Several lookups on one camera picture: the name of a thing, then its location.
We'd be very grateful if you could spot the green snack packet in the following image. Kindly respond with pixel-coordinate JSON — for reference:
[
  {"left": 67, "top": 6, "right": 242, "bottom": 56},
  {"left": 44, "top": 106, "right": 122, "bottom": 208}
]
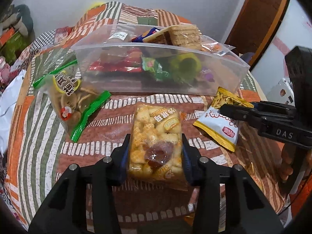
[{"left": 141, "top": 56, "right": 176, "bottom": 81}]

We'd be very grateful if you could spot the large clear zip bag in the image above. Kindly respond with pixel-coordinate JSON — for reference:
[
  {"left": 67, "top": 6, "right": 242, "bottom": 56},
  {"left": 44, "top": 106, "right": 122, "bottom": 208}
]
[{"left": 72, "top": 23, "right": 251, "bottom": 95}]

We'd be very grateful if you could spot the orange cardboard box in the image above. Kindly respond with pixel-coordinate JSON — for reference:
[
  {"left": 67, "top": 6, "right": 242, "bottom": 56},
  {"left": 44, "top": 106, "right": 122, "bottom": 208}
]
[{"left": 0, "top": 28, "right": 16, "bottom": 47}]

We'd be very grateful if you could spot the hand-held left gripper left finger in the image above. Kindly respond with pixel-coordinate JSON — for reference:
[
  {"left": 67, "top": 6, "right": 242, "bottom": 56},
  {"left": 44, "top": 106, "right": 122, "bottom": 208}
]
[{"left": 29, "top": 134, "right": 132, "bottom": 234}]

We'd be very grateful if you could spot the beige snack pack white label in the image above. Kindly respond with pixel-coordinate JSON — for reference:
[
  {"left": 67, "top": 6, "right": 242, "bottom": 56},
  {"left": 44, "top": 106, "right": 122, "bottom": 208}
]
[{"left": 107, "top": 31, "right": 131, "bottom": 43}]

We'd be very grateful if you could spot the green jelly cup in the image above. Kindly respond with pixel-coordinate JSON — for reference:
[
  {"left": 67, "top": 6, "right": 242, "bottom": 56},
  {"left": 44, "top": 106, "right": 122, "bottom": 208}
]
[{"left": 171, "top": 54, "right": 203, "bottom": 81}]

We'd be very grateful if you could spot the white appliance with stickers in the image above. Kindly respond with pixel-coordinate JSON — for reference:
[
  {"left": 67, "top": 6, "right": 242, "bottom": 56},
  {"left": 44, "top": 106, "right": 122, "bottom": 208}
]
[{"left": 266, "top": 78, "right": 297, "bottom": 108}]

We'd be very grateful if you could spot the striped patchwork blanket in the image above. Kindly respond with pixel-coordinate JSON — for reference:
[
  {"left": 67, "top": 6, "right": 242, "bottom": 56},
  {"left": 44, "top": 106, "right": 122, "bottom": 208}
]
[{"left": 5, "top": 1, "right": 290, "bottom": 234}]

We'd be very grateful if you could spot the pink plush toy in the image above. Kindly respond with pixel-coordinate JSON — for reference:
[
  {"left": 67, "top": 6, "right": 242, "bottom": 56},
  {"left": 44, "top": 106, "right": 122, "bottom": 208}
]
[{"left": 0, "top": 56, "right": 12, "bottom": 84}]

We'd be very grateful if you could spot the biscuit packet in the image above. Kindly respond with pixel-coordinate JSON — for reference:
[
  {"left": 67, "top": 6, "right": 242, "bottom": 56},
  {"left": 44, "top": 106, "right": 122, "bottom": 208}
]
[{"left": 143, "top": 24, "right": 203, "bottom": 50}]

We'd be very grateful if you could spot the checkered patchwork quilt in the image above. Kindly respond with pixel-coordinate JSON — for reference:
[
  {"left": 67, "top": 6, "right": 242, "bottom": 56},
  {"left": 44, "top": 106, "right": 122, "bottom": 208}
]
[{"left": 15, "top": 26, "right": 74, "bottom": 61}]

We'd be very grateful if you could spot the green printed box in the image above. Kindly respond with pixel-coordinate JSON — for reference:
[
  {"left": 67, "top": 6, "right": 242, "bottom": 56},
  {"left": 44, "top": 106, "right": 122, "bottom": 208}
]
[{"left": 2, "top": 32, "right": 30, "bottom": 59}]

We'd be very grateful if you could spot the white plastic bag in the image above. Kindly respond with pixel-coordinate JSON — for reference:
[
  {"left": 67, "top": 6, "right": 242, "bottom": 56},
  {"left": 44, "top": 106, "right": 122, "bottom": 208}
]
[{"left": 0, "top": 69, "right": 28, "bottom": 154}]

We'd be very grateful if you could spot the red snack packet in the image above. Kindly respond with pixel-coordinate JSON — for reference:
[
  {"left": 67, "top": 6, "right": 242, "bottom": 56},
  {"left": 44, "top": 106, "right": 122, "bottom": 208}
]
[{"left": 88, "top": 49, "right": 144, "bottom": 73}]

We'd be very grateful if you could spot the brown wooden door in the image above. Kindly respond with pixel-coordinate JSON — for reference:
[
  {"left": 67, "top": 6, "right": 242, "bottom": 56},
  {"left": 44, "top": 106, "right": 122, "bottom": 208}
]
[{"left": 224, "top": 0, "right": 292, "bottom": 67}]

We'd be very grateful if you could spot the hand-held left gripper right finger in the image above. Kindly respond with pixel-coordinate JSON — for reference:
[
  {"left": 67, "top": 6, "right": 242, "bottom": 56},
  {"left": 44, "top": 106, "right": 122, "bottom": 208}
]
[{"left": 181, "top": 134, "right": 284, "bottom": 234}]

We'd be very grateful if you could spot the blue snack packet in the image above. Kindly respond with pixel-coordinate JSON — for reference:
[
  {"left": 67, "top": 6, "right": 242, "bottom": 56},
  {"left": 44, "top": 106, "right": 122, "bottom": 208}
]
[{"left": 131, "top": 27, "right": 162, "bottom": 43}]

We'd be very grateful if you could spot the white snack packet yellow border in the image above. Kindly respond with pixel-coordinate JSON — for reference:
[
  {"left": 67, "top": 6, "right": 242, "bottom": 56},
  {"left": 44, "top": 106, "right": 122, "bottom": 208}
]
[{"left": 192, "top": 106, "right": 241, "bottom": 152}]

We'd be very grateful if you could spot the clear bag of small buns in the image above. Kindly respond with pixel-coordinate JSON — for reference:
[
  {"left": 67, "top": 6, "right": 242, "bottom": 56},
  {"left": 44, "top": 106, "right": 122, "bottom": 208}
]
[{"left": 127, "top": 103, "right": 190, "bottom": 191}]

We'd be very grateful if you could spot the green-trimmed clear cracker bag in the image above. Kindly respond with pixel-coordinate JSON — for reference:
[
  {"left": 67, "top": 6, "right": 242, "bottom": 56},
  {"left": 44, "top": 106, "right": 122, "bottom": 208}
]
[{"left": 33, "top": 60, "right": 112, "bottom": 142}]

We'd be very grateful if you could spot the person's right hand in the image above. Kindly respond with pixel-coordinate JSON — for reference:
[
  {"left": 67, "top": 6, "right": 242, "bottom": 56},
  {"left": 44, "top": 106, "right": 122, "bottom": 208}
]
[{"left": 279, "top": 147, "right": 296, "bottom": 182}]

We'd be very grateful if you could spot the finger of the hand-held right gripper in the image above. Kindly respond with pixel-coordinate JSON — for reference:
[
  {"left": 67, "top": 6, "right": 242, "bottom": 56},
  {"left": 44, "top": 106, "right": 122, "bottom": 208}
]
[
  {"left": 222, "top": 103, "right": 263, "bottom": 128},
  {"left": 252, "top": 100, "right": 294, "bottom": 117}
]

